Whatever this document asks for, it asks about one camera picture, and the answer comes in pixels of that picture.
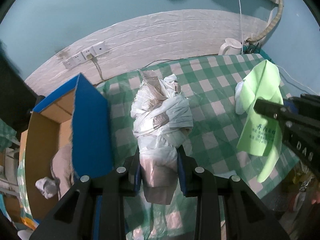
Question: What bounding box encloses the grey power cable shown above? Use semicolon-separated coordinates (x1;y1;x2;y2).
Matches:
91;56;171;86

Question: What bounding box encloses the light green bag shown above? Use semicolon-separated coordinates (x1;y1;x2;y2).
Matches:
237;60;283;183

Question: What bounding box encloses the white grey plastic bag bundle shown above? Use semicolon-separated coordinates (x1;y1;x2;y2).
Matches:
130;70;193;205

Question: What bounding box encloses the striped flexible hose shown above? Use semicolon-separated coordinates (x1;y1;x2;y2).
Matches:
246;0;285;45

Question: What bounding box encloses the blue cardboard box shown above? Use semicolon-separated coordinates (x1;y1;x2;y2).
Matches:
18;74;114;228

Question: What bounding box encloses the white charger cable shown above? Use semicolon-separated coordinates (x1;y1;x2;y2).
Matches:
274;63;320;96

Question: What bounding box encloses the white sock in box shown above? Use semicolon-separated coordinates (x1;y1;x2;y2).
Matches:
35;177;58;199

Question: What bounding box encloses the thin white hanging cord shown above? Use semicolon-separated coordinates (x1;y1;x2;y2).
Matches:
237;0;245;54

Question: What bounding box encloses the white electric kettle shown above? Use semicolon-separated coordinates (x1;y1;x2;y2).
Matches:
218;38;242;55

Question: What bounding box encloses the pinkish cloth in box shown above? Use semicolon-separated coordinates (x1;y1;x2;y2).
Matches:
50;144;74;199

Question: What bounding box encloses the green checkered tablecloth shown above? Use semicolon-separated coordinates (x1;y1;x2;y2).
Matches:
98;54;297;239

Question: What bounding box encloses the white wall socket strip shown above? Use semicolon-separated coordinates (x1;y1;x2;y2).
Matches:
63;41;108;70

